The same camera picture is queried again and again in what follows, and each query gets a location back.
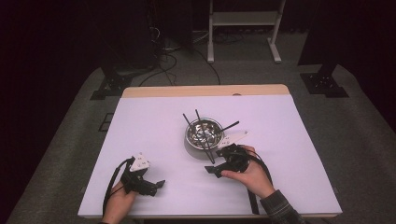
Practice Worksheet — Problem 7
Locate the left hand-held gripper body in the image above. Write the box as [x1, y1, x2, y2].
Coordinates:
[120, 152, 157, 195]

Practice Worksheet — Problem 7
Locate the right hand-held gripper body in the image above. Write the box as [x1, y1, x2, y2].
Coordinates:
[216, 130, 251, 173]

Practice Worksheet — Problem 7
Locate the steel bowl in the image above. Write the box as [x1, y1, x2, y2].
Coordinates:
[185, 117, 225, 151]

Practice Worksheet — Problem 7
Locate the person's right hand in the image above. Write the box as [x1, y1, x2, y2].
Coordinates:
[221, 145, 276, 200]

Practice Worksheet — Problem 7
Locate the person's left hand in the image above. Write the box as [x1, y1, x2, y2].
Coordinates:
[102, 182, 138, 224]

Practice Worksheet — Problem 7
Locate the white table sheet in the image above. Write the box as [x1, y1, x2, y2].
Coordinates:
[78, 94, 344, 217]

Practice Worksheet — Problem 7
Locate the wooden table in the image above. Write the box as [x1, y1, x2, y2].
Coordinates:
[120, 83, 292, 99]

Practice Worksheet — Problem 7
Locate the white metal stand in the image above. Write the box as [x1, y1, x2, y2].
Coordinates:
[206, 0, 287, 64]

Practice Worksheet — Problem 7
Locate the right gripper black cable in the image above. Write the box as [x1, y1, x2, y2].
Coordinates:
[246, 153, 275, 188]

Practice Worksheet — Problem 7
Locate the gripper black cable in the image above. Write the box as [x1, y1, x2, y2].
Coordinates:
[246, 153, 275, 188]
[102, 157, 136, 217]

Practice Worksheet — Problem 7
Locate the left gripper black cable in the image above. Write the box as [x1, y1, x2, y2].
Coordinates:
[102, 157, 136, 217]

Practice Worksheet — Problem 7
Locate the black floor cable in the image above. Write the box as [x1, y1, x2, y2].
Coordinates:
[191, 45, 222, 86]
[138, 50, 179, 88]

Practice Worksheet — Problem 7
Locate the black stand with base plate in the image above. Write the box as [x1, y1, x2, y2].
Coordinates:
[298, 60, 349, 99]
[90, 62, 134, 101]

